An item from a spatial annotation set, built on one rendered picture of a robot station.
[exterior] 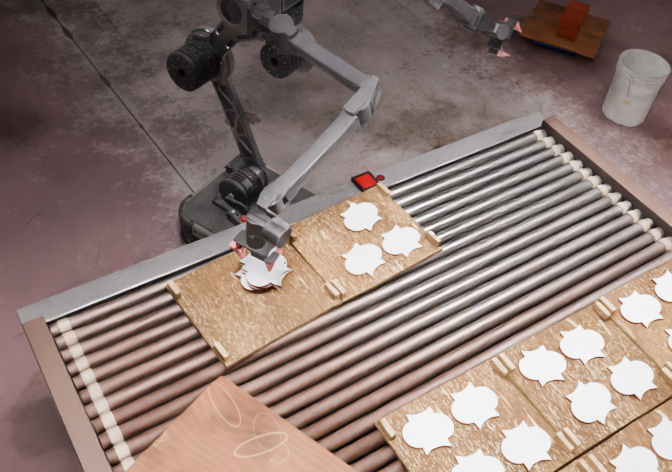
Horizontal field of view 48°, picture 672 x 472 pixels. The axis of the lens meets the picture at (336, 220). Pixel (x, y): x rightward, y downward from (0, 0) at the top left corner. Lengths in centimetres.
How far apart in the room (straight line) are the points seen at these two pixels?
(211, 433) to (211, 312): 46
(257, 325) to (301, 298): 16
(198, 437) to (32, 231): 215
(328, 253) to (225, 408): 69
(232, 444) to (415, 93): 316
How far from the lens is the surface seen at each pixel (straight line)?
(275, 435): 195
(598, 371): 236
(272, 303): 230
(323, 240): 247
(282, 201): 213
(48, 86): 476
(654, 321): 256
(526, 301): 246
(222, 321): 226
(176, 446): 195
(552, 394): 227
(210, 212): 352
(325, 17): 531
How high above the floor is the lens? 277
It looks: 46 degrees down
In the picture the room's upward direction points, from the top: 6 degrees clockwise
